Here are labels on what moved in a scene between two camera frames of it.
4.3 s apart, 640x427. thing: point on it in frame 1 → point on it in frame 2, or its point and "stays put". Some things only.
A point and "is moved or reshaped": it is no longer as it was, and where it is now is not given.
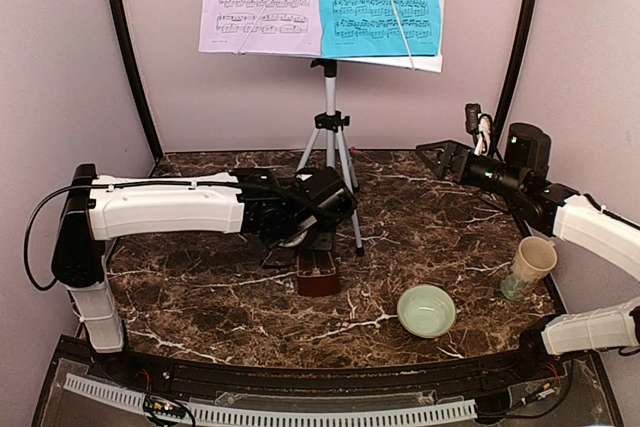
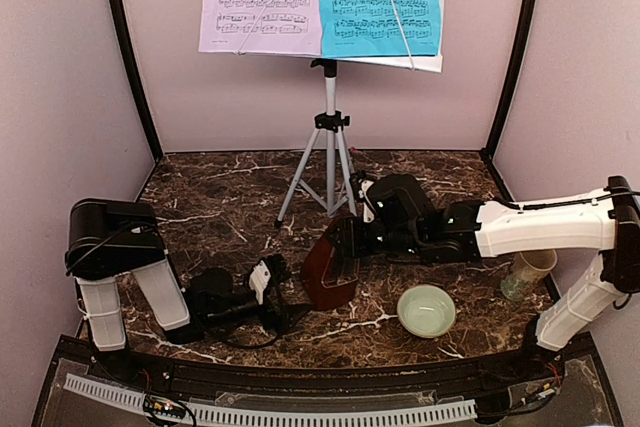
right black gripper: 448,158 → 351,242
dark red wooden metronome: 316,275 is moved or reshaped
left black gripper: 326,240 → 286,320
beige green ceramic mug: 535,258 stays put
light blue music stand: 332,123 stays put
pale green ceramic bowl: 426,311 stays put
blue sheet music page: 356,16 stays put
